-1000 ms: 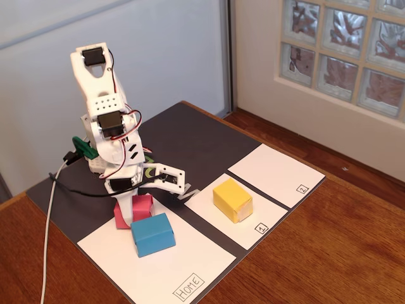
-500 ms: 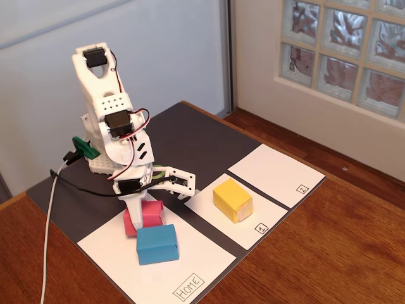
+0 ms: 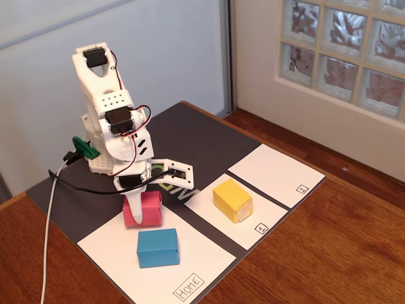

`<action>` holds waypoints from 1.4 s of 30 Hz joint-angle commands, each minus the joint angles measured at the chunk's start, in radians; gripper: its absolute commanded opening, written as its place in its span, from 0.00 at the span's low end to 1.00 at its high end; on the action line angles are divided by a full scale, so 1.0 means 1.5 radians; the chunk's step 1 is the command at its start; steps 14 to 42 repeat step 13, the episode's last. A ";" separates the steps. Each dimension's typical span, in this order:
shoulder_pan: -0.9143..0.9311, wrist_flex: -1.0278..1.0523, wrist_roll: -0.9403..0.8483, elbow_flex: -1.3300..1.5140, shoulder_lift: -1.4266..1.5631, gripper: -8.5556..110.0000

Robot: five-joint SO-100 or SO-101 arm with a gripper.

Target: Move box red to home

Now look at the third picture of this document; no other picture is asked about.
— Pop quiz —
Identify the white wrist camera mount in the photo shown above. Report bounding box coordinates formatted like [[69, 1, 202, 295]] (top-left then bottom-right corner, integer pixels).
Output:
[[148, 158, 194, 191]]

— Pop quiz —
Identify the red paper box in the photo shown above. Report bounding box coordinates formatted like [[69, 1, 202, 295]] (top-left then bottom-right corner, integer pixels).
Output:
[[122, 191, 164, 227]]

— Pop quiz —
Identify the white paper sheet marked 2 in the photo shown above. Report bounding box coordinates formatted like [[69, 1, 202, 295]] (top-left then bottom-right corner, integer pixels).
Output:
[[227, 143, 319, 210]]

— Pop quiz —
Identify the yellow paper box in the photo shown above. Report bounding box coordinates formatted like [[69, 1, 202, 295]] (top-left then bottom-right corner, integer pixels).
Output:
[[212, 177, 254, 225]]

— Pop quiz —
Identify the grey metal door frame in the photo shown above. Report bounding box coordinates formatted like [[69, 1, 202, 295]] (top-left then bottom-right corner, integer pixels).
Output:
[[220, 0, 237, 113]]

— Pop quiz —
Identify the white cable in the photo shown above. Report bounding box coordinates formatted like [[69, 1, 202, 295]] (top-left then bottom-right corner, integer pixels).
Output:
[[39, 163, 69, 304]]

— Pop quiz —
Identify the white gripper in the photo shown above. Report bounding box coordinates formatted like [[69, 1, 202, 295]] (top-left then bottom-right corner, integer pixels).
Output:
[[112, 158, 153, 225]]

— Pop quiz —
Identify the green clamp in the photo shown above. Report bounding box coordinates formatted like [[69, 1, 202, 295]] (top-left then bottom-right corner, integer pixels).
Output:
[[72, 136, 101, 159]]

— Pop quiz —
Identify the black cable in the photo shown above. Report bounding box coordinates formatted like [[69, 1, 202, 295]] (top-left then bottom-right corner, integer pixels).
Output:
[[47, 151, 175, 194]]

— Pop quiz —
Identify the blue paper box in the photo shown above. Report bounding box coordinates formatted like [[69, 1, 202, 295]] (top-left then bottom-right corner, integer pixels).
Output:
[[136, 227, 181, 269]]

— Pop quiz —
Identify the black mat with WROB print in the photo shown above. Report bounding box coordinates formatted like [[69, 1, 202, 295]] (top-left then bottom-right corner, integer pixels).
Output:
[[25, 101, 327, 304]]

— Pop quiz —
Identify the frosted sliding door panel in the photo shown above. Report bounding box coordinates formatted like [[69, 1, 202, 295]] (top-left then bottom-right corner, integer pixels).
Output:
[[0, 0, 227, 197]]

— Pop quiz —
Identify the white paper sheet marked HOME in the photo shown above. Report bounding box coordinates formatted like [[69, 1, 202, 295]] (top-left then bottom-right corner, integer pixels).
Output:
[[77, 202, 237, 302]]

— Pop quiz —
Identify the glass block window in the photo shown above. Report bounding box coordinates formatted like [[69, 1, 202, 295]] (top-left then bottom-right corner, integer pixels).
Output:
[[280, 0, 405, 120]]

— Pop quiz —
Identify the white paper sheet marked 1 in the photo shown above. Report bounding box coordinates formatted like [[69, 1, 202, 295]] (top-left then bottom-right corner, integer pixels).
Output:
[[184, 173, 289, 251]]

